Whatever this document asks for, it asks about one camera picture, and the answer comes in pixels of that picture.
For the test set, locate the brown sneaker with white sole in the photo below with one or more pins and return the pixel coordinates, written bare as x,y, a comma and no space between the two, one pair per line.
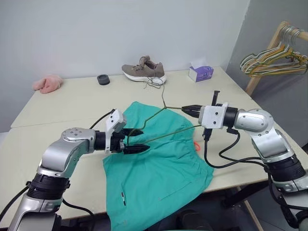
144,69

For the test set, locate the dark rounded shape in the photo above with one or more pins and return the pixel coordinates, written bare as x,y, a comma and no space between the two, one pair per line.
190,220

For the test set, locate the teal green shorts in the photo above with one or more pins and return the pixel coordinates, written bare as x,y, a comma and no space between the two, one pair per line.
156,173

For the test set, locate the pink fluffy slipper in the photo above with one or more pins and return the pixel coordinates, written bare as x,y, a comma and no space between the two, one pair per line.
49,84

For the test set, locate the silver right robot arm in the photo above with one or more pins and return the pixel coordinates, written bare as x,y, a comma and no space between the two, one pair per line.
257,125

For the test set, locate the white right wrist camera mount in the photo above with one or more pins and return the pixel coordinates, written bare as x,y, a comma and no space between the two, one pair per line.
213,116

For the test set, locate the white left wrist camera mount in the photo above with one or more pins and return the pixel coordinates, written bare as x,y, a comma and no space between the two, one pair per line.
115,120

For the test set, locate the black table frame bar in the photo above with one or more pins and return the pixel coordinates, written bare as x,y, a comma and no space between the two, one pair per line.
240,195

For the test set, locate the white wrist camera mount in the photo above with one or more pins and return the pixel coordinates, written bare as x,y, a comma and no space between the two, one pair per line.
213,116
115,120

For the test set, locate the purple tissue box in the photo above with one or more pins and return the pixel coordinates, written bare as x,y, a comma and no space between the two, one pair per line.
201,73

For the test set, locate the black round container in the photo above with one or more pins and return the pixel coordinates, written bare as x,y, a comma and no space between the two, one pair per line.
103,80

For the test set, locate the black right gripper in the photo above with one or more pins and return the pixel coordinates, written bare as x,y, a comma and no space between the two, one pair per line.
207,133

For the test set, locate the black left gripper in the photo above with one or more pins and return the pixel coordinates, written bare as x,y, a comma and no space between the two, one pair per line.
118,144

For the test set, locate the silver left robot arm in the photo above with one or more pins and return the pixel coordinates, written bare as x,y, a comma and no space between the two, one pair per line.
62,149

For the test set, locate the wooden clothes rack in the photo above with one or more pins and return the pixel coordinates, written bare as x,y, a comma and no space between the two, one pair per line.
252,84

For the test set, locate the wooden table leg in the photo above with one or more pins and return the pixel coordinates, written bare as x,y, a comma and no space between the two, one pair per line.
252,216

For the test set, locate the small orange tag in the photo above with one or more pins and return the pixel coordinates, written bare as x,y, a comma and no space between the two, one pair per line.
197,146

